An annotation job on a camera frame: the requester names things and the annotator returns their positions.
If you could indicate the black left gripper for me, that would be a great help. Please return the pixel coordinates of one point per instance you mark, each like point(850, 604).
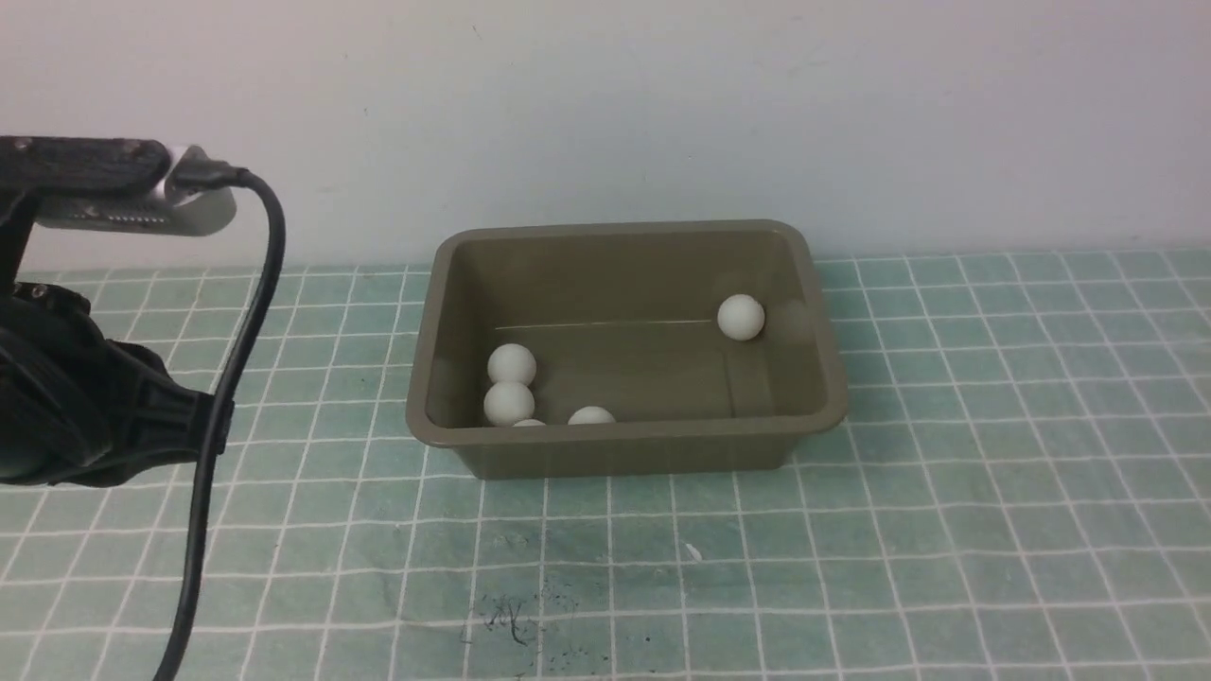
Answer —
point(79, 408)

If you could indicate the plain white table-tennis ball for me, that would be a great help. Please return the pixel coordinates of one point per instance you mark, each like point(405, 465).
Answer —
point(512, 362)

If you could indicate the white ball with logo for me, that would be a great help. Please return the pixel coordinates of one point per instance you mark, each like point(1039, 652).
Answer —
point(741, 317)

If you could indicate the brown plastic bin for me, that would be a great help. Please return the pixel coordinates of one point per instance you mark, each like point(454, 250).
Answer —
point(622, 316)

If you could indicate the green checkered tablecloth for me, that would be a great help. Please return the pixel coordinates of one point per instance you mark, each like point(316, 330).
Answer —
point(1021, 492)

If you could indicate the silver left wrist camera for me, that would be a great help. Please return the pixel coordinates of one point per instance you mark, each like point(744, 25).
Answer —
point(111, 185)

